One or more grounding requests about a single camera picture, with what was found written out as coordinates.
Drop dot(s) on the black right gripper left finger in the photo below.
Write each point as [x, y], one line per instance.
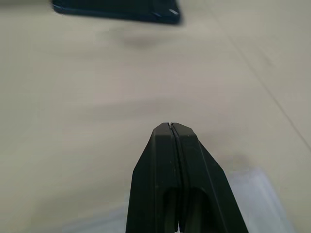
[150, 174]

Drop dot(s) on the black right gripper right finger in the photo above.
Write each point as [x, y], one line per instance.
[206, 179]

